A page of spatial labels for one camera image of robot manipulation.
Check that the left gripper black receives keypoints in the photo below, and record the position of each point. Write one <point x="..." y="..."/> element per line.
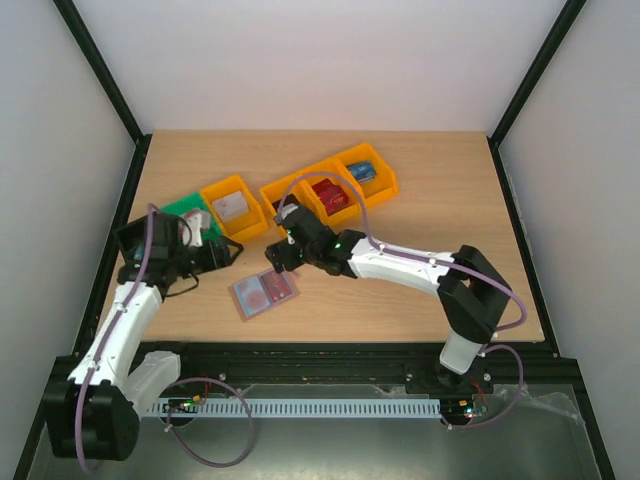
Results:
<point x="219" y="258"/>

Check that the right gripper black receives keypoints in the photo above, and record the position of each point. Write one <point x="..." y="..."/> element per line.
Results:
<point x="285" y="254"/>

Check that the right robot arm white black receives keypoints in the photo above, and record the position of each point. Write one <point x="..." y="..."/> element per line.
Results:
<point x="472" y="293"/>

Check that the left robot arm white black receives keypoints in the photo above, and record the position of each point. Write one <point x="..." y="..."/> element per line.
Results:
<point x="95" y="413"/>

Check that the white card stack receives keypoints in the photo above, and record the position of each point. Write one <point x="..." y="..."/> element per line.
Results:
<point x="231" y="206"/>

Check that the red card stack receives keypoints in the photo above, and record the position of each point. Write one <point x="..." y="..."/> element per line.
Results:
<point x="332" y="196"/>

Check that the blue card stack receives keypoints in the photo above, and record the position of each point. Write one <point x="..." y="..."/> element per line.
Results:
<point x="363" y="171"/>

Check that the green bin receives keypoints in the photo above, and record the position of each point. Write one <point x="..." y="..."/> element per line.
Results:
<point x="191" y="204"/>

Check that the yellow bin single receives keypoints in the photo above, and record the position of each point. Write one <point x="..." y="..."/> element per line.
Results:
<point x="246" y="227"/>

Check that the yellow triple bin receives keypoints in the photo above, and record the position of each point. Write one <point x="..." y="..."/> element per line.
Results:
<point x="297" y="186"/>

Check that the black bin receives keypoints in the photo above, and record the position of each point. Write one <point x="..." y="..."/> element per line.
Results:
<point x="135" y="238"/>

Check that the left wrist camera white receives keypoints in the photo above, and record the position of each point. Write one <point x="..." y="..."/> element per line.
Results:
<point x="198" y="222"/>

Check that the light blue cable duct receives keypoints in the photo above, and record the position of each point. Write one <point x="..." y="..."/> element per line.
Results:
<point x="314" y="408"/>

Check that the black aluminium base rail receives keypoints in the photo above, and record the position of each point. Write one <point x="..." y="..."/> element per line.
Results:
<point x="413" y="365"/>

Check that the left black frame post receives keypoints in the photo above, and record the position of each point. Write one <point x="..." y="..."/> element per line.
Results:
<point x="88" y="47"/>

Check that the black frame post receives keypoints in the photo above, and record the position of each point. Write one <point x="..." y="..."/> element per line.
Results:
<point x="545" y="54"/>
<point x="88" y="47"/>

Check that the right black frame post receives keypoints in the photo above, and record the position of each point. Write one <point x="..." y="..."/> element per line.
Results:
<point x="545" y="54"/>

